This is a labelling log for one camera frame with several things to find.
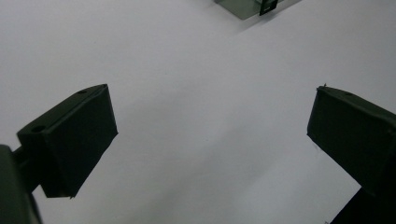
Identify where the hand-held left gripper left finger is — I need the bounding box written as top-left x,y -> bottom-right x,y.
17,83 -> 119,199

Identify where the clear plastic compartment box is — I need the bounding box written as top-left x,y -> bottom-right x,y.
214,0 -> 302,21

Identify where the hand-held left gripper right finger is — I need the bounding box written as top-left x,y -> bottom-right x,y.
306,85 -> 396,198

